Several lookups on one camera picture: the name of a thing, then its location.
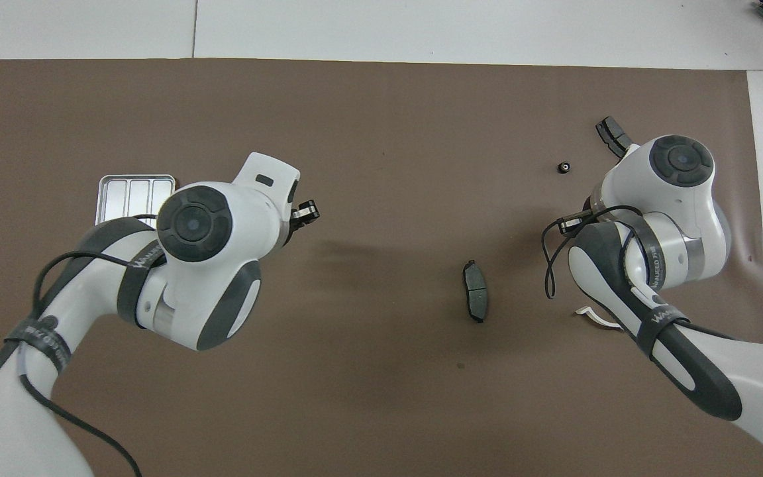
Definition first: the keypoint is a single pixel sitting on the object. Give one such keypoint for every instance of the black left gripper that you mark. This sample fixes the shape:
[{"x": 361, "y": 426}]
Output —
[{"x": 304, "y": 212}]

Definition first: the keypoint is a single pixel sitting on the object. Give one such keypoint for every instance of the small black bearing gear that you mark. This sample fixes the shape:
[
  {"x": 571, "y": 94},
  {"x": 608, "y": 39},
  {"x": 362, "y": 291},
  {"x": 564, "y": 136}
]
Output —
[{"x": 563, "y": 167}]

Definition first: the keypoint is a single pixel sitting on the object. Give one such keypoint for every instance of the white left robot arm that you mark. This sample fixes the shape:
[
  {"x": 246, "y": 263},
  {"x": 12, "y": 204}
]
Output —
[{"x": 193, "y": 222}]

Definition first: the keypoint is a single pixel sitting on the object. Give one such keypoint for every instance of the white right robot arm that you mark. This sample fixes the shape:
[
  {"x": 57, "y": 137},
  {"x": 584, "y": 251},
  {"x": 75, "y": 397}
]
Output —
[{"x": 679, "y": 159}]

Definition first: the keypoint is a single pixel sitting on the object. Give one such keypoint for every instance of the silver metal tray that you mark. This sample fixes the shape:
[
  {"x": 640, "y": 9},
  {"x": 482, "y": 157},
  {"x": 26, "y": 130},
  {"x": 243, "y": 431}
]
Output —
[{"x": 123, "y": 195}]

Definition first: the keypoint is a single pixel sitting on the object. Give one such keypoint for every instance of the brown table mat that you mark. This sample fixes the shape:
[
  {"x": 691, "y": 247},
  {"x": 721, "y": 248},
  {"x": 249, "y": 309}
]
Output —
[{"x": 381, "y": 132}]

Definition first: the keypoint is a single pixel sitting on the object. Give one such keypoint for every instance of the dark grey curved brake pad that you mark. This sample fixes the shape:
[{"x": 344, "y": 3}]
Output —
[{"x": 476, "y": 291}]

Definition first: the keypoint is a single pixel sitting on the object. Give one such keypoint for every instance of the dark grey split brake pad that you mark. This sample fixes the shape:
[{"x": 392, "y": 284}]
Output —
[{"x": 610, "y": 132}]

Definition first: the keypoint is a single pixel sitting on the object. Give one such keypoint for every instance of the white semicircular bracket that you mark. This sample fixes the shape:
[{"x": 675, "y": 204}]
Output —
[{"x": 587, "y": 311}]

